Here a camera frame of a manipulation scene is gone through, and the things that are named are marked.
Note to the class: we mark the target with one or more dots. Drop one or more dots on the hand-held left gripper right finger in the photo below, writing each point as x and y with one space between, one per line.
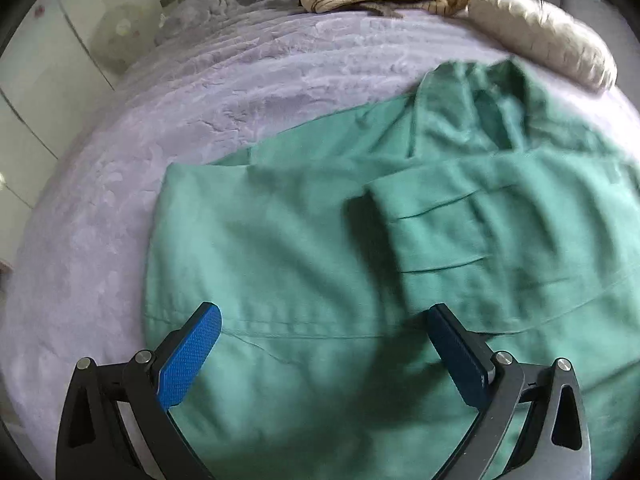
457 360

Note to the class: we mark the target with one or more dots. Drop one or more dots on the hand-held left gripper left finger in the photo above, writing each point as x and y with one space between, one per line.
192 355

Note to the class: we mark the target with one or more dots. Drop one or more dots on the green shirt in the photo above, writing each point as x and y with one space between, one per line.
300 260

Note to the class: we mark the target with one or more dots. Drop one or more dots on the purple embossed blanket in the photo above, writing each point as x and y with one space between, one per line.
200 110

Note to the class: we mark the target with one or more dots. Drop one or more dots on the white electric fan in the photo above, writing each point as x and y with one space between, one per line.
120 35

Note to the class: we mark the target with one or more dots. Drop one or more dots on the beige quilted pillow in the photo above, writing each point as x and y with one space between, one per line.
540 35

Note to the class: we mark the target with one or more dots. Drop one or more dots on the grey crumpled cloth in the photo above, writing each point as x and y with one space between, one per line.
210 10

